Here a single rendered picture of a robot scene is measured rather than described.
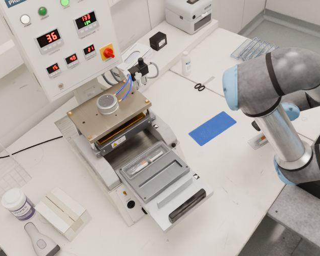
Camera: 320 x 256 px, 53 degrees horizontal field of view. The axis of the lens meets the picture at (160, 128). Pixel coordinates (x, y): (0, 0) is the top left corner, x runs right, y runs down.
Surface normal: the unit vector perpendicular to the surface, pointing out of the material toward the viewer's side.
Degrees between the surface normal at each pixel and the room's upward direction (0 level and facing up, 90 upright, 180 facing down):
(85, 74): 90
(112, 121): 0
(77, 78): 90
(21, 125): 90
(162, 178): 0
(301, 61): 31
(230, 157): 0
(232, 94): 68
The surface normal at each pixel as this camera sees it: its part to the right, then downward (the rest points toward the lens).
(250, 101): -0.16, 0.77
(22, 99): 0.76, 0.46
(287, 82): -0.15, 0.53
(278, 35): -0.10, -0.63
